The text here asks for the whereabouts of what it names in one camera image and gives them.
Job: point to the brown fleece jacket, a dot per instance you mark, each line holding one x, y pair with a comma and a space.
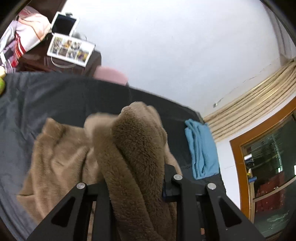
128, 151

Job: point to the pink round stool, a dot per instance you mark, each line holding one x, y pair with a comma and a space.
110, 75

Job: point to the green toy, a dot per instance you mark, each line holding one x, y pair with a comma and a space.
2, 82

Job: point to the cream curtain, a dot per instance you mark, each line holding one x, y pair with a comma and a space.
254, 104

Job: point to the blue knit sweater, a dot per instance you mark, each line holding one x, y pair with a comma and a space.
203, 150

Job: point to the photo collage frame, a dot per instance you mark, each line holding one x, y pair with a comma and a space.
70, 49

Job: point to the white tablet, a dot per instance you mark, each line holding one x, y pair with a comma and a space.
64, 24

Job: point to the black bed cover sheet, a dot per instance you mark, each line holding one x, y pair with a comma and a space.
32, 97

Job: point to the pink striped pillow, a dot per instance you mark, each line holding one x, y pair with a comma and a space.
27, 30

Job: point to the wooden window frame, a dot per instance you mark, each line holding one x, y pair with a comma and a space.
265, 163

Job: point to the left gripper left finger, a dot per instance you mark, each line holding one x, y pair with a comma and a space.
84, 207

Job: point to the dark wooden nightstand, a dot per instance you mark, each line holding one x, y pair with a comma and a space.
38, 60

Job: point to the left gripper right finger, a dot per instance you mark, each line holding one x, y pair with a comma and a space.
204, 212

